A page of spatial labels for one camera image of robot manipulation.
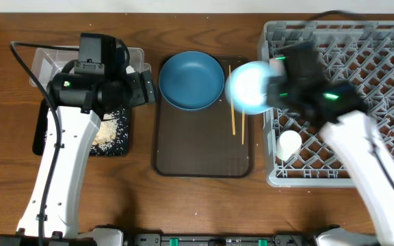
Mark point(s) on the light blue bowl with food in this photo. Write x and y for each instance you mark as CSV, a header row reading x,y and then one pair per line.
x,y
246,87

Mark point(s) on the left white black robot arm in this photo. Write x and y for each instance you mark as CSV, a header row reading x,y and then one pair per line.
x,y
52,215

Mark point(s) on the blue plate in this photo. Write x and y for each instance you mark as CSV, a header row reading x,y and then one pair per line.
x,y
191,80

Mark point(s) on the black plastic tray bin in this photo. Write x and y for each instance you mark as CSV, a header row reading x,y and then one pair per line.
x,y
41,130

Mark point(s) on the dark brown serving tray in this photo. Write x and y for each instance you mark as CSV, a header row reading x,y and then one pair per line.
x,y
201,143

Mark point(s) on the grey dishwasher rack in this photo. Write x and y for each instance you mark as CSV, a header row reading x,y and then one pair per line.
x,y
360,53

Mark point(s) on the wooden chopstick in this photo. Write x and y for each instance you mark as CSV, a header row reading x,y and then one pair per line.
x,y
233,119
243,125

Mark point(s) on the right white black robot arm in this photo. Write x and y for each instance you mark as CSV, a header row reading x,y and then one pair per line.
x,y
342,120

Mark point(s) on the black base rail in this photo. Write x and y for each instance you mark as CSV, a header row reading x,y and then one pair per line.
x,y
217,241

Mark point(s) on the spilled rice food waste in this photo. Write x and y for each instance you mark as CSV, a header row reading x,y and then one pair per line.
x,y
112,138

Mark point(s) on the clear plastic bin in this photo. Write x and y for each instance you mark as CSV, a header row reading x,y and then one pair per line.
x,y
48,62

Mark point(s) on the white cup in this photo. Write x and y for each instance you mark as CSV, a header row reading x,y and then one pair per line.
x,y
288,145

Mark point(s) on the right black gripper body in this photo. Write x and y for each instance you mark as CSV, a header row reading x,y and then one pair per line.
x,y
286,95

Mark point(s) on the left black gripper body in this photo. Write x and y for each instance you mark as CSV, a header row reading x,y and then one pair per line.
x,y
148,87

